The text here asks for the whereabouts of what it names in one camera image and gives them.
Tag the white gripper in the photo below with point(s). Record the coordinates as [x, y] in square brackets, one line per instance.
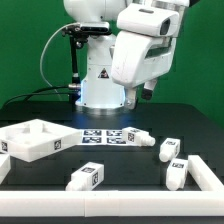
[138, 59]

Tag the white square tabletop part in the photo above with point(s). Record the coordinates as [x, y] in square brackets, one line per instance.
[35, 139]

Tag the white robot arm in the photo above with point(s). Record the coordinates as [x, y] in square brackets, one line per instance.
[99, 93]

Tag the sheet with fiducial tags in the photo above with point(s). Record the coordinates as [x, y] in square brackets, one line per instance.
[102, 137]

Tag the white U-shaped fence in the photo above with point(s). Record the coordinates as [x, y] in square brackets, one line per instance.
[208, 200]

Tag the white block at left edge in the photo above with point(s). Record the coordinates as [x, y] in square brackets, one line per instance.
[5, 166]

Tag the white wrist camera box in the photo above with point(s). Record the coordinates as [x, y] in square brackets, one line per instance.
[147, 20]

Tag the black camera stand pole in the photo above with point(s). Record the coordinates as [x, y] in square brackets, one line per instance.
[75, 77]

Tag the black camera on stand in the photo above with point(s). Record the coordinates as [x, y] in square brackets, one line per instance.
[87, 28]

